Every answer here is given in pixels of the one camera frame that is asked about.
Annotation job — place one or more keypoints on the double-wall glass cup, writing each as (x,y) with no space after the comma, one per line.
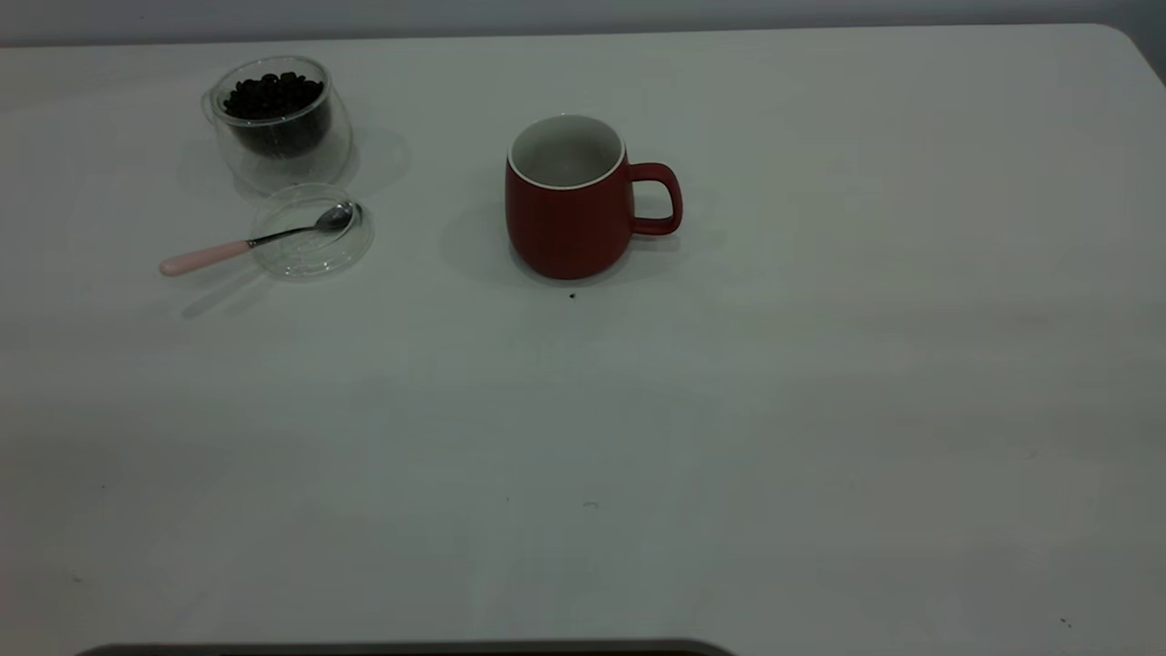
(337,155)

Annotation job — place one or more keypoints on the dark coffee beans pile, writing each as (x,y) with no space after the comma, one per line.
(273,105)

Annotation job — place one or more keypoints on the clear glass lid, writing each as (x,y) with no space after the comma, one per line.
(351,251)

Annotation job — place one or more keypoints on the red ceramic mug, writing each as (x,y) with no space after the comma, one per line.
(560,232)

